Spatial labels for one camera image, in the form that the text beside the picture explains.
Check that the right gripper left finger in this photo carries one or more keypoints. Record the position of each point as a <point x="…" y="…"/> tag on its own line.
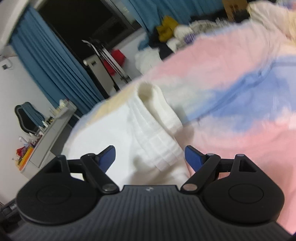
<point x="96" y="166"/>

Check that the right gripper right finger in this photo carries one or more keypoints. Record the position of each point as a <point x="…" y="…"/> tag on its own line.
<point x="205" y="167"/>

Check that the white sweatpants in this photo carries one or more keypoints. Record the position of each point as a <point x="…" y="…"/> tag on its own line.
<point x="141" y="126"/>

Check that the folding drying rack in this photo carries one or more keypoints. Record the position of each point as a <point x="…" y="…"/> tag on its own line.
<point x="101" y="64"/>

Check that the white clothes pile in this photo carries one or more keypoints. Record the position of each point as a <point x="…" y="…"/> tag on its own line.
<point x="183" y="35"/>

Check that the white desk with drawers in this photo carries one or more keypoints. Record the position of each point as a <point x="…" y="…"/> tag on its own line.
<point x="51" y="143"/>

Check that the pastel tie-dye duvet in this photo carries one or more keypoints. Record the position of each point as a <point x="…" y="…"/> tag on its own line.
<point x="254" y="113"/>

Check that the black desk chair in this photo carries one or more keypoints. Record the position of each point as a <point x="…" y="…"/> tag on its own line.
<point x="29" y="118"/>

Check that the red cloth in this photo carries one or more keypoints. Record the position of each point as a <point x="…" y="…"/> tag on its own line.
<point x="118" y="57"/>

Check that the blue curtain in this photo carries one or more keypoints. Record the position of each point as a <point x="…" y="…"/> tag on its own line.
<point x="60" y="76"/>

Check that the mustard yellow garment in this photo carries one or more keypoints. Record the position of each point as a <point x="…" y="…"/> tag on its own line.
<point x="166" y="29"/>

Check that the brown paper bag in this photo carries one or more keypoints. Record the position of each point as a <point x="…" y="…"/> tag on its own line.
<point x="236" y="10"/>

